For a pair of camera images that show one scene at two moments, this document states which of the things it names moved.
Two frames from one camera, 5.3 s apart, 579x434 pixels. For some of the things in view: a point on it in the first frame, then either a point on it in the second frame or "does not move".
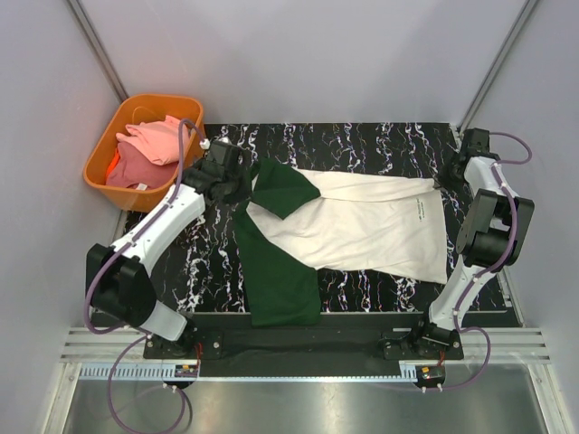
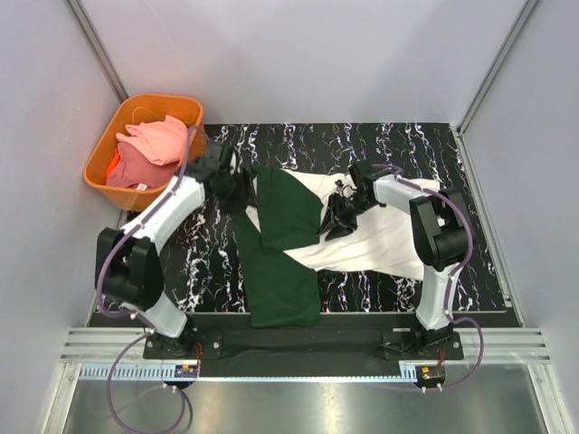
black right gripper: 442,173 → 334,211
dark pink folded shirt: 130,169 does not move
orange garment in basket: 113,163 does not move
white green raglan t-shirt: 294,222 does not move
